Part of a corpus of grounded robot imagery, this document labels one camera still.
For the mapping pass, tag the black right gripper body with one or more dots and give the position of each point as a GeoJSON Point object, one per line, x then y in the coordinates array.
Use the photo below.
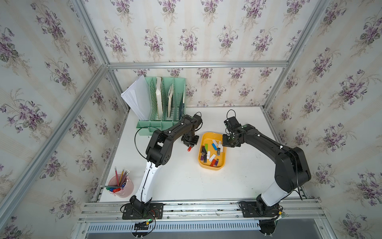
{"type": "Point", "coordinates": [228, 140]}

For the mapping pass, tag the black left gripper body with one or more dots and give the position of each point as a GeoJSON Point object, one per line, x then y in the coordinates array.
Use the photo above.
{"type": "Point", "coordinates": [190, 139]}

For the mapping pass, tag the yellow plastic storage box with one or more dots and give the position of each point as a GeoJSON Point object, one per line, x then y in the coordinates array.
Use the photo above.
{"type": "Point", "coordinates": [207, 138]}

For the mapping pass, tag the black oval usb drive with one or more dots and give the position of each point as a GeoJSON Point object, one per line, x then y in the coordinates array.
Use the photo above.
{"type": "Point", "coordinates": [204, 151]}

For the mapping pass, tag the red rectangular usb drive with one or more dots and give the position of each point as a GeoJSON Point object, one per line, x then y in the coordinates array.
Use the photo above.
{"type": "Point", "coordinates": [212, 163]}

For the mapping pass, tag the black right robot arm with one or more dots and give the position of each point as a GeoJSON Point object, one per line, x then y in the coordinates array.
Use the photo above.
{"type": "Point", "coordinates": [291, 167]}

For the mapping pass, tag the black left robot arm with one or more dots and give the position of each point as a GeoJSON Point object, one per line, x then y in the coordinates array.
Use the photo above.
{"type": "Point", "coordinates": [159, 151]}

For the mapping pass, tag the green desk file organizer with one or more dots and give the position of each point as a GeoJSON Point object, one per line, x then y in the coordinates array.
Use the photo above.
{"type": "Point", "coordinates": [168, 104]}

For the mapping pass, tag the white paper stack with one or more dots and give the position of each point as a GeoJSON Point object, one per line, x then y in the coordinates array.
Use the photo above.
{"type": "Point", "coordinates": [138, 98]}

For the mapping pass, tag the pink pen cup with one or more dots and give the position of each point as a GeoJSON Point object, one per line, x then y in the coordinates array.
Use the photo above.
{"type": "Point", "coordinates": [120, 184]}

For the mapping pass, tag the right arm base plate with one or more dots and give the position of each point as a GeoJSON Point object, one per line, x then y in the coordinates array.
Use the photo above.
{"type": "Point", "coordinates": [259, 209]}

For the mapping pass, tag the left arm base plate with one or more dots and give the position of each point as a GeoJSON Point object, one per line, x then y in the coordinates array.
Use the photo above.
{"type": "Point", "coordinates": [135, 210]}

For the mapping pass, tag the aluminium front rail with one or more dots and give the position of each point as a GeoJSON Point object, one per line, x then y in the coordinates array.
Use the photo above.
{"type": "Point", "coordinates": [102, 212]}

